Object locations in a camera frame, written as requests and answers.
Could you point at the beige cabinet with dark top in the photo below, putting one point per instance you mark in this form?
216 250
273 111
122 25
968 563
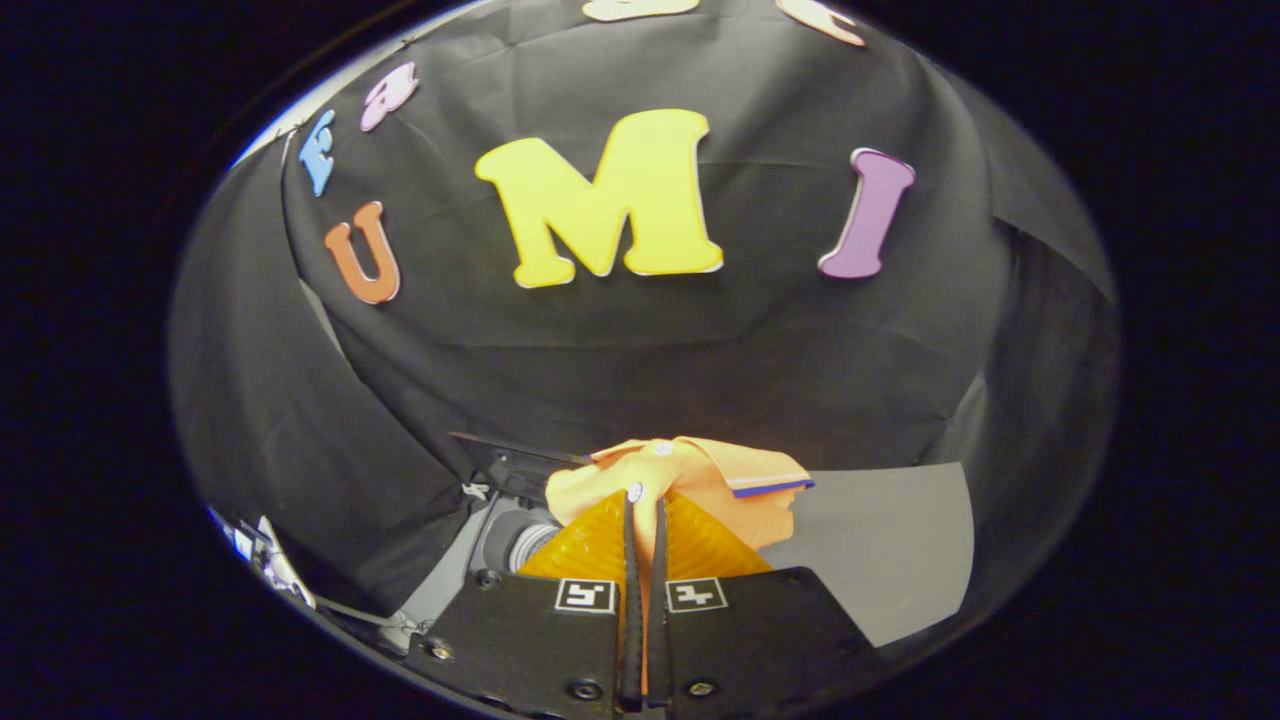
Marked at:
880 540

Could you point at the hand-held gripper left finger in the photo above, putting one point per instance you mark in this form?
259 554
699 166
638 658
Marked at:
520 640

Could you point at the orange polo shirt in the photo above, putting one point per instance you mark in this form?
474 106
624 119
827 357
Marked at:
700 470

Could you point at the grey washing machine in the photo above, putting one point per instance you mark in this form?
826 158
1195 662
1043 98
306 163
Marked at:
500 540

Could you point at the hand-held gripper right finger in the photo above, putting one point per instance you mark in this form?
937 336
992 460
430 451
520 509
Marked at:
760 630

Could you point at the black backdrop cloth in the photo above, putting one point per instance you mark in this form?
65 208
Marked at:
650 380

